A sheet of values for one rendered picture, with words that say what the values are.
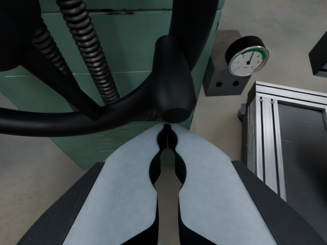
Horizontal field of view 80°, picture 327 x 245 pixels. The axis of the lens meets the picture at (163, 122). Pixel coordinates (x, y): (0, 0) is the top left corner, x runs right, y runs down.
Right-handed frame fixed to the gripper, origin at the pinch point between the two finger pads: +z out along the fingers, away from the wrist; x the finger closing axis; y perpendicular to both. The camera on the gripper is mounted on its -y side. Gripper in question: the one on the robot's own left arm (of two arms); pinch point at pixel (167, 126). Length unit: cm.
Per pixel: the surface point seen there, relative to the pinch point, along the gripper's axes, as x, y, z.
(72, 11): -8.2, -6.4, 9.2
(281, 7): 96, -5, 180
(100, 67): -7.6, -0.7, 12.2
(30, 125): -14.6, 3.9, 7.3
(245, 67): 13.1, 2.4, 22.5
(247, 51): 12.4, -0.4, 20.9
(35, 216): -53, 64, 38
